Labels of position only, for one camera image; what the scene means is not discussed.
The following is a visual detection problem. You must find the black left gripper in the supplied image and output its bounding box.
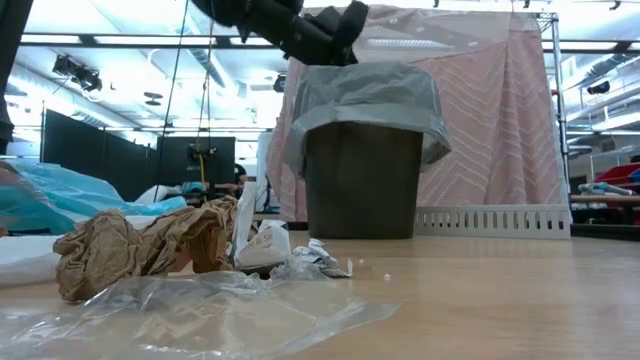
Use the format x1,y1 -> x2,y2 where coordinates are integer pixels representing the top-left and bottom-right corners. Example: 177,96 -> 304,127
214,0 -> 370,66

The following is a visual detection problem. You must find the grey trash bag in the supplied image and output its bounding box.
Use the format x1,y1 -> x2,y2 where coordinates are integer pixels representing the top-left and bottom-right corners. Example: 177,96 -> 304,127
282,60 -> 452,176

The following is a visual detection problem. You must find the dark grey trash bin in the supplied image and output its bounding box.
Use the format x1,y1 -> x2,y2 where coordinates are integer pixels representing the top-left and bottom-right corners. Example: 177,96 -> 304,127
304,122 -> 425,240

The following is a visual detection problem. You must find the white grey wrapper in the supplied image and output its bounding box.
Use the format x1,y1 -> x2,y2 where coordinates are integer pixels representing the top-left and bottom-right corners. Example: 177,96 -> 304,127
292,237 -> 354,279

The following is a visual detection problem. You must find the white printed paper bag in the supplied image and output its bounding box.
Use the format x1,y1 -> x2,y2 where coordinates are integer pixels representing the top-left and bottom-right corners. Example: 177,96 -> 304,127
234,218 -> 292,271

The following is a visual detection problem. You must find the blue plastic bag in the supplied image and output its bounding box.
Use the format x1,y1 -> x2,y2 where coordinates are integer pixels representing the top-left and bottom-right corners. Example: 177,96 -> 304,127
0,158 -> 189,236

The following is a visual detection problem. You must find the long brown paper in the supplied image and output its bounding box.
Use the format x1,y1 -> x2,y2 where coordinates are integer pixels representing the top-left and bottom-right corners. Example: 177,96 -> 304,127
52,194 -> 240,304

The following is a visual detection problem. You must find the clear plastic film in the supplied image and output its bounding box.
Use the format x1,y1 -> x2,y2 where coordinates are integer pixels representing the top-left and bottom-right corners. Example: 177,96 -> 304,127
0,269 -> 401,360

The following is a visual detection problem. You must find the person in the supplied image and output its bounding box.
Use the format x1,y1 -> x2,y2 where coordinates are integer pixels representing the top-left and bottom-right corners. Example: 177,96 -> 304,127
212,163 -> 250,200

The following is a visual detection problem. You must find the pink chevron blanket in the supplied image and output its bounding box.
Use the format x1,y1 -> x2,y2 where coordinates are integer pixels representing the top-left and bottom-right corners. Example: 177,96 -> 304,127
266,29 -> 566,224

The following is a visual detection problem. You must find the black monitor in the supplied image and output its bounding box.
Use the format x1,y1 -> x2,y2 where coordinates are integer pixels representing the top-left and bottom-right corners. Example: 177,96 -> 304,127
156,135 -> 237,185

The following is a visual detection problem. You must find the metal rack pole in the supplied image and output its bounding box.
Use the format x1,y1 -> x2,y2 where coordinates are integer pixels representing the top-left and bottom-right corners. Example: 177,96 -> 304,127
537,12 -> 572,206

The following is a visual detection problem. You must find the white background cloth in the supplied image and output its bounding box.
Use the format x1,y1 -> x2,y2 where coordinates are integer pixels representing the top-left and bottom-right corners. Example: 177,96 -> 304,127
133,183 -> 174,204

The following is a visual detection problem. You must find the black partition panel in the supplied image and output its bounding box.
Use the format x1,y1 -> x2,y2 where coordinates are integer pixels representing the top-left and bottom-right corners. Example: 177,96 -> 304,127
41,108 -> 157,203

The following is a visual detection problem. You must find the white blue cloth pile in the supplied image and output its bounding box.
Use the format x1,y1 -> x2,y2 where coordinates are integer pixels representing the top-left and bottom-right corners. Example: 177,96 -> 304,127
578,180 -> 637,197

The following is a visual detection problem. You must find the red storage bin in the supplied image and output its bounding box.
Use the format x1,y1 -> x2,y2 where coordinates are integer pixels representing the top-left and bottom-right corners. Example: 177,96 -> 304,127
593,162 -> 640,187

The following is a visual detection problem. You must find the background wooden table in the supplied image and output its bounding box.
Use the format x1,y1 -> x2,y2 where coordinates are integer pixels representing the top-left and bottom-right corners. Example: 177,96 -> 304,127
569,193 -> 640,206

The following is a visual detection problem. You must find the thin hanging cable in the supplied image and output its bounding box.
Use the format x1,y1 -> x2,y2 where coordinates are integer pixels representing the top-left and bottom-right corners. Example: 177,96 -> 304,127
195,14 -> 220,151

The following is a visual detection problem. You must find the black hanging cable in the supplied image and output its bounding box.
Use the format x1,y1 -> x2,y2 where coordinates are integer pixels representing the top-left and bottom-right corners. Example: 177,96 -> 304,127
152,0 -> 192,202

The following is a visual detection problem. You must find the black camera on stand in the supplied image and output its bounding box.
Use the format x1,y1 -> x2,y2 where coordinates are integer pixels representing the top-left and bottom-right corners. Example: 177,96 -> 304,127
187,143 -> 219,164

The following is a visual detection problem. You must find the yellow hanging cable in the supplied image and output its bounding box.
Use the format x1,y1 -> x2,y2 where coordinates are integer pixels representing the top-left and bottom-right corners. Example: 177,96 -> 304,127
198,152 -> 208,204

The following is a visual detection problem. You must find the white slotted cable duct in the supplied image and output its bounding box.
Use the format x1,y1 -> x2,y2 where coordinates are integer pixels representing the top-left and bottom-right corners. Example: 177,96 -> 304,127
414,203 -> 573,240

